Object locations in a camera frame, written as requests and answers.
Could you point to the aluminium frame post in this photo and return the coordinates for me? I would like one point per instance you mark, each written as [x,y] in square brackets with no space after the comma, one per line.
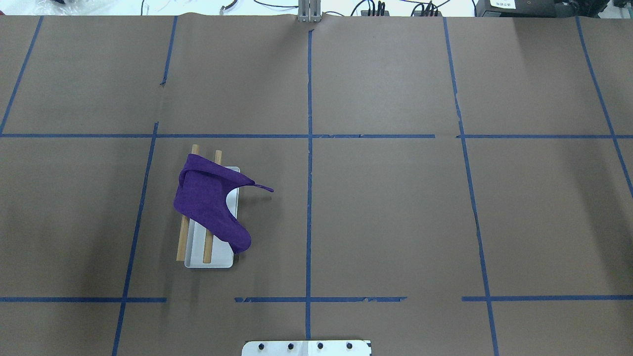
[309,11]

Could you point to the black box with label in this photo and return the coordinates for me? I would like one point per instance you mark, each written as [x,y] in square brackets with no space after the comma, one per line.
[527,8]

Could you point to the purple towel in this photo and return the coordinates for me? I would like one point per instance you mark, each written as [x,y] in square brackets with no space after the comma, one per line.
[202,190]

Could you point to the white pillar with base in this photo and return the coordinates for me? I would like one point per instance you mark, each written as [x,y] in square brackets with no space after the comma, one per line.
[308,348]

